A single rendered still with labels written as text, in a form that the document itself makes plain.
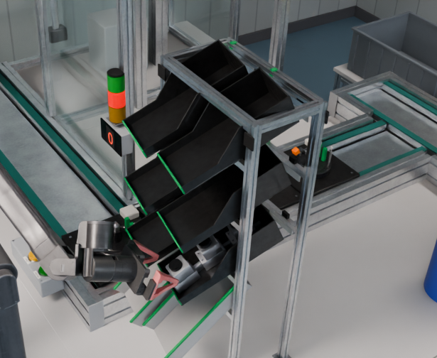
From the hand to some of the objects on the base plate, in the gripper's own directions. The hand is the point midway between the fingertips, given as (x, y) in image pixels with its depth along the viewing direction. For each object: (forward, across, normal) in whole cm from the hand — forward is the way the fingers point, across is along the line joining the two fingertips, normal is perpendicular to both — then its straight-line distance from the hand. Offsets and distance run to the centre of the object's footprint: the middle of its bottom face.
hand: (164, 269), depth 167 cm
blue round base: (+100, +8, +1) cm, 101 cm away
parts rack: (+37, -10, -27) cm, 47 cm away
